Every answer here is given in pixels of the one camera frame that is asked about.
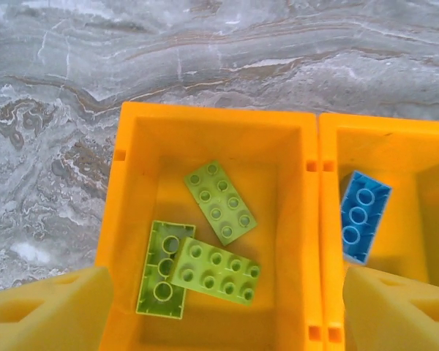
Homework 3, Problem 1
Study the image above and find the orange plastic bin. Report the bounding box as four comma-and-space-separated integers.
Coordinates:
97, 101, 323, 351
316, 112, 439, 351

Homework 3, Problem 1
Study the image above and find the blue lego brick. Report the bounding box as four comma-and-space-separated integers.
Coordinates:
340, 170, 393, 265

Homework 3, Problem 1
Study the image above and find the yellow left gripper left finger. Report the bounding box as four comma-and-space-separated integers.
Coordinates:
0, 265, 114, 351

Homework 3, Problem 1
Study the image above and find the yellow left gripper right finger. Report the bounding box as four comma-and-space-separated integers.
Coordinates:
342, 268, 439, 351

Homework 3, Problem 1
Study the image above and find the lime green lego brick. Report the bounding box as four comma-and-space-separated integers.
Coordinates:
135, 220, 197, 320
170, 236, 261, 306
184, 159, 258, 246

